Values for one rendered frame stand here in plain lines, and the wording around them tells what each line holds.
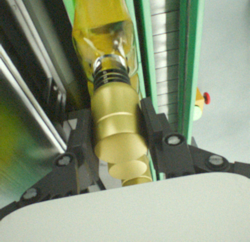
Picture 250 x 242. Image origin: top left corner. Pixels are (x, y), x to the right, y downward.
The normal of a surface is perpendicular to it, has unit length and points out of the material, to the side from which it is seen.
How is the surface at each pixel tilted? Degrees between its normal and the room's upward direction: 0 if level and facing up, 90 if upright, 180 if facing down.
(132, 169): 0
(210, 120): 0
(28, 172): 90
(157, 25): 0
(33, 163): 90
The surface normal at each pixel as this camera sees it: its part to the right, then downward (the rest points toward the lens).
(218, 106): 0.12, 0.73
